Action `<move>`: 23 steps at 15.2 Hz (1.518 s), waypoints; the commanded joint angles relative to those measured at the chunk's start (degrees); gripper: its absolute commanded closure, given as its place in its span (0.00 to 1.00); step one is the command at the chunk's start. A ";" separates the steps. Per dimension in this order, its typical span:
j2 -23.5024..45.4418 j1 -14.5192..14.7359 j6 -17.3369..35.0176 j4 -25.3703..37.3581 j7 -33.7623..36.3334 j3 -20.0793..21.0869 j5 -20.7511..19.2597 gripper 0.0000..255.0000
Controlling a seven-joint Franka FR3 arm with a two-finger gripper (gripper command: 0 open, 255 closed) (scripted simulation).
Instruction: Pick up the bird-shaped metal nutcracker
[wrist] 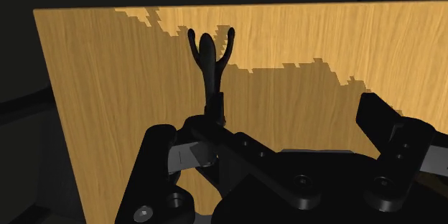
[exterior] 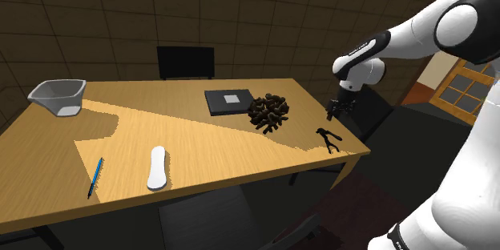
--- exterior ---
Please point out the black hinged hand tool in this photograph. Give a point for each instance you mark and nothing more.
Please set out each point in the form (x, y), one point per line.
(327, 136)

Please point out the grey angular bowl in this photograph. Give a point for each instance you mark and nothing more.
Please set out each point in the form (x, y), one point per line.
(58, 95)

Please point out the dark book with pale label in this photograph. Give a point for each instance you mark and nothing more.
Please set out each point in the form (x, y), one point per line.
(222, 104)

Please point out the black chair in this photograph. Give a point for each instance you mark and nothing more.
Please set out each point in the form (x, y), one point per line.
(185, 62)

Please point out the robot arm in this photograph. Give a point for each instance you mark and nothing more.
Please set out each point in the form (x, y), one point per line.
(465, 186)

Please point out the blue pen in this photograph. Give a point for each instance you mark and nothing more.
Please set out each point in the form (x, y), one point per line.
(95, 177)

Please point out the dark grey office chair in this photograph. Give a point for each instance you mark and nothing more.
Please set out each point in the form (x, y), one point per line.
(211, 222)

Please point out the wooden glazed door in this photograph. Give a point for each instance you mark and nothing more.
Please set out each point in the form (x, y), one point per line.
(443, 92)

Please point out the wooden table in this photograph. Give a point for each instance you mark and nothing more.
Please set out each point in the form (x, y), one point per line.
(203, 151)

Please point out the dark brown pine cone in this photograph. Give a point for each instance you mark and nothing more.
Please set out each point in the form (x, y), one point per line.
(268, 111)

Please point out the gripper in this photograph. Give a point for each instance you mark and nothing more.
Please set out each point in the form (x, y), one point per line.
(344, 99)

